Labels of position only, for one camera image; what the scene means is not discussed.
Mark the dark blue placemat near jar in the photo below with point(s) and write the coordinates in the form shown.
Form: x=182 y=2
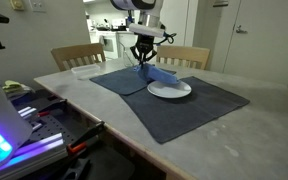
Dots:
x=122 y=82

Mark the clear plastic container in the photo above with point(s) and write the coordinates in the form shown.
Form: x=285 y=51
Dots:
x=86 y=71

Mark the wooden chair near jar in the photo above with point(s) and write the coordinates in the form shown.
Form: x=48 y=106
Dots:
x=78 y=54

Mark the grey door with handle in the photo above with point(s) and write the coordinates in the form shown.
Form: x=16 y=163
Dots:
x=259 y=43

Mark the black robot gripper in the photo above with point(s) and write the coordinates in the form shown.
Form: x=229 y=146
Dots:
x=143 y=49

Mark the white round plate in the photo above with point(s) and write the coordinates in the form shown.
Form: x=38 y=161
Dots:
x=181 y=89

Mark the black orange clamp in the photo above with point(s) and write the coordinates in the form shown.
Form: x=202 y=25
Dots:
x=80 y=143

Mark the wooden chair near plate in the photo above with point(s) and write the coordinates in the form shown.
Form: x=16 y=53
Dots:
x=191 y=57

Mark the dark blue placemat under plate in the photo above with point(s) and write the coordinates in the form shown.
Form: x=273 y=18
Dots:
x=166 y=119

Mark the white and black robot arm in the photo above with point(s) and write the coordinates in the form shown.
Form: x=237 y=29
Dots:
x=149 y=11

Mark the clear glass jar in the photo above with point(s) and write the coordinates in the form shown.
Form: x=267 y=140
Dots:
x=128 y=58

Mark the white kitchen stove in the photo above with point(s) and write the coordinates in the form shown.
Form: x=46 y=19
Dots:
x=109 y=41

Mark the blue microfiber towel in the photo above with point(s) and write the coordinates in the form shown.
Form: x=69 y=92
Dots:
x=148 y=73

